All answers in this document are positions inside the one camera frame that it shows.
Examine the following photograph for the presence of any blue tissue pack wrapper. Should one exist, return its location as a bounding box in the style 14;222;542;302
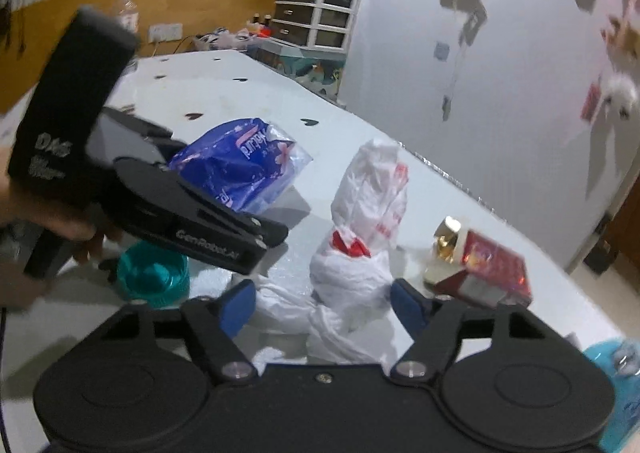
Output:
168;117;312;215

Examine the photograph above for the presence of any red cigarette pack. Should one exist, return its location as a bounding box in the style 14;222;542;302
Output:
423;216;533;308

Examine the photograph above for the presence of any teal fish snack bag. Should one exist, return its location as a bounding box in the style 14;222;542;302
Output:
584;338;624;452

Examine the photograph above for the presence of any person's left hand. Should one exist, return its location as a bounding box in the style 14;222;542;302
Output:
1;147;122;309

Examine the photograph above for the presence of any clear plastic water bottle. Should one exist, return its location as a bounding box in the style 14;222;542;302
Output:
116;0;139;34

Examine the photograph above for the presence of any white drawer organizer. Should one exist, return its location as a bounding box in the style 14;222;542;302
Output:
270;0;359;54

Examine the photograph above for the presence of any white plastic bag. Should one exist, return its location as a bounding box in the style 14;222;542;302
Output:
250;139;409;369

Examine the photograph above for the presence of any pink hanging tag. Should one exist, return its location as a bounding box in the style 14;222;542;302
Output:
580;82;602;123

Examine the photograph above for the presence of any white fluffy sheep ornament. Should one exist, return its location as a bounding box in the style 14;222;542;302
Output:
602;73;639;121

